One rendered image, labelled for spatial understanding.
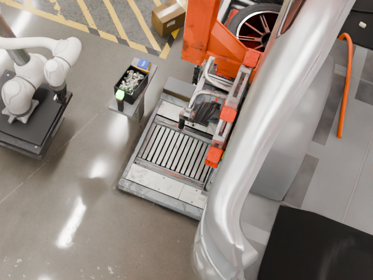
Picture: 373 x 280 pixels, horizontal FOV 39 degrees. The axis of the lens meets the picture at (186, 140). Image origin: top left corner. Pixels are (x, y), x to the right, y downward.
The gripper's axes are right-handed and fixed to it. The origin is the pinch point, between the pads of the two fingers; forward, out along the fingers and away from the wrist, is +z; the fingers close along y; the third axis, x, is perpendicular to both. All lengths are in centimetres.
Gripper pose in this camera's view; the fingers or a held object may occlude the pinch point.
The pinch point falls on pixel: (62, 101)
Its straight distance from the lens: 325.1
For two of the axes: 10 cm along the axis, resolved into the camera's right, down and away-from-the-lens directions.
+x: 9.2, 3.9, -0.9
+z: -0.8, 4.0, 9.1
